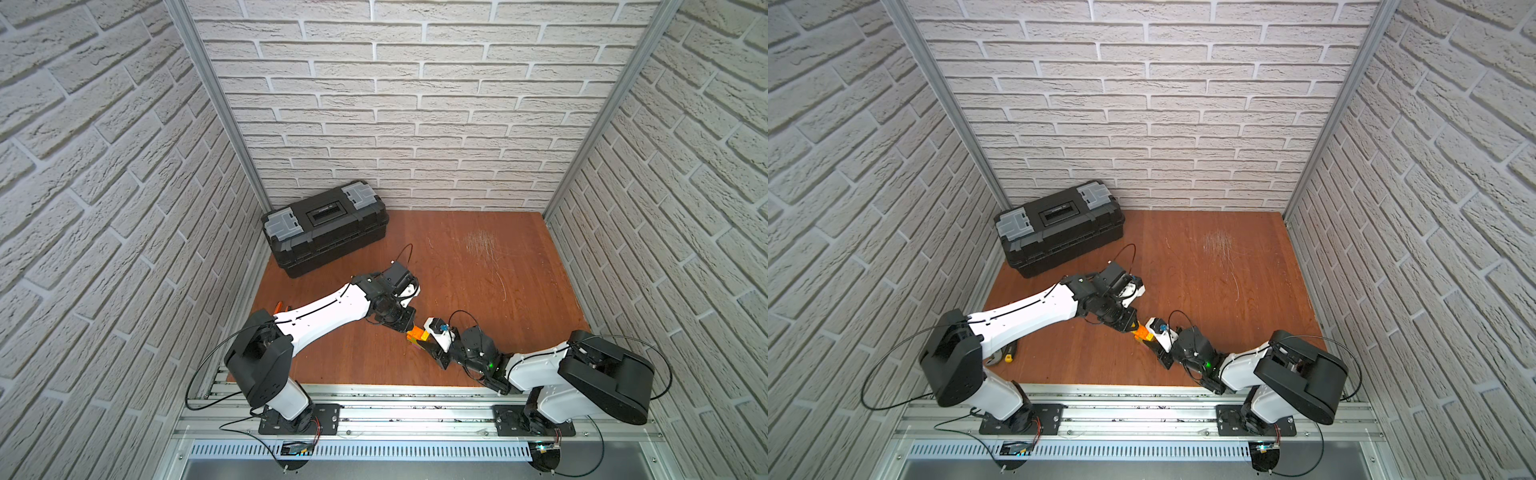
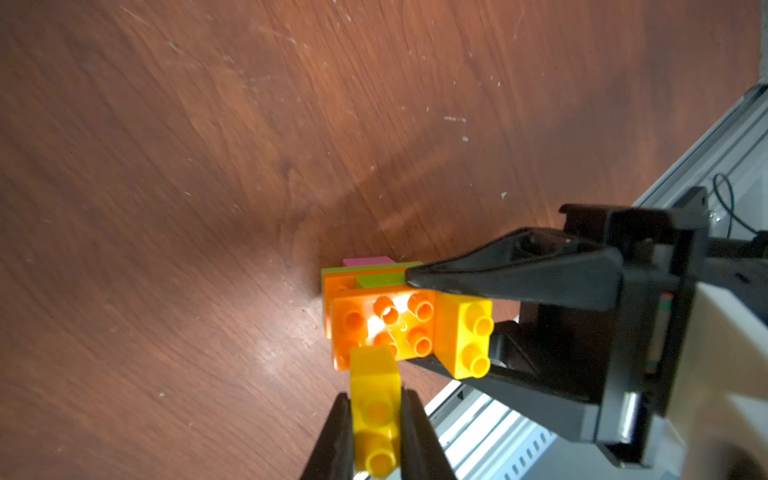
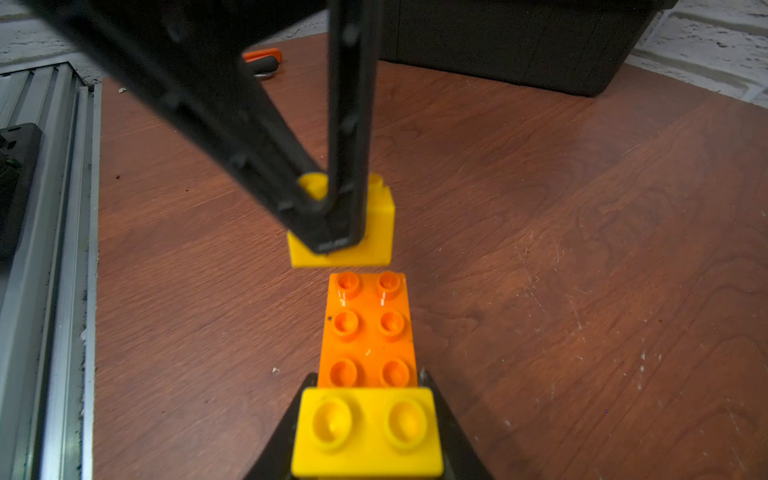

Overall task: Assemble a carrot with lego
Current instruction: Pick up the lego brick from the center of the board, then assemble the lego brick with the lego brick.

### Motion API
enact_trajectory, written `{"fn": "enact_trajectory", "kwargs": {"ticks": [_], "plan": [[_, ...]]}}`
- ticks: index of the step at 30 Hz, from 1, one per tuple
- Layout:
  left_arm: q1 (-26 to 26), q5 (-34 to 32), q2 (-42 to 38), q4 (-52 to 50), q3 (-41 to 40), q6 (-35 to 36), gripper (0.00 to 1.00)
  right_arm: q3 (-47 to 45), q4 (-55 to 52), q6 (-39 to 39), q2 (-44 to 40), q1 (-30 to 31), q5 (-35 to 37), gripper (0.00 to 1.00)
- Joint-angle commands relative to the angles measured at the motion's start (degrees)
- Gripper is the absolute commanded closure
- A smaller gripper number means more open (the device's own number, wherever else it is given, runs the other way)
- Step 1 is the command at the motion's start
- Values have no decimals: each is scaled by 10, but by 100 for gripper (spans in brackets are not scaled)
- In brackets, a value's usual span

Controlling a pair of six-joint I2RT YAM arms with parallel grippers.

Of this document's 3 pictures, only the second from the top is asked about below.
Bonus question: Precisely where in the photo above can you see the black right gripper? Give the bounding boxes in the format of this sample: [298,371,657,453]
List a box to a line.
[405,187,766,468]

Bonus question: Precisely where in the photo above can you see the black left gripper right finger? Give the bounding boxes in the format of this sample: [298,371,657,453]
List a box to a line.
[400,388,457,480]

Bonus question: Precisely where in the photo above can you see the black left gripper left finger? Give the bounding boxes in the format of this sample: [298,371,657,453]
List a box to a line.
[300,393,354,480]

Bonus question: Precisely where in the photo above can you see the yellow small lego brick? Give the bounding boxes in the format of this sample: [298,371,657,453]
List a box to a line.
[350,346,401,478]
[433,292,495,380]

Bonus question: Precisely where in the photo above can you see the orange long lego brick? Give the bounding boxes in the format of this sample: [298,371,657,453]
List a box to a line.
[321,269,364,340]
[330,286,436,371]

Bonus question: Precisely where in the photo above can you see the green square lego brick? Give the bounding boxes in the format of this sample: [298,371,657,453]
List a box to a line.
[355,271,406,289]

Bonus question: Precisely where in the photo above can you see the magenta lego brick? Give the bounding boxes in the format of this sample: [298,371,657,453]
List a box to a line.
[342,256,395,268]

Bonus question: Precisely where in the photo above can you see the green long lego brick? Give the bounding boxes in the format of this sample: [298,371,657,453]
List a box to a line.
[321,261,424,277]

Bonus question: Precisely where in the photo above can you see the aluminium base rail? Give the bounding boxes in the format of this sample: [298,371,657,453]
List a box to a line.
[405,85,767,479]

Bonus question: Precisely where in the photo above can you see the white perforated cable tray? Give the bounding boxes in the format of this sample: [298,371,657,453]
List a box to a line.
[482,425,558,480]

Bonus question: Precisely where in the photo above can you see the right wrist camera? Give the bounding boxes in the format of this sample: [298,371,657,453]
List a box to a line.
[667,283,767,479]

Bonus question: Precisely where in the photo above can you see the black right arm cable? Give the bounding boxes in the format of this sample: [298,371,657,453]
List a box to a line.
[712,173,760,236]

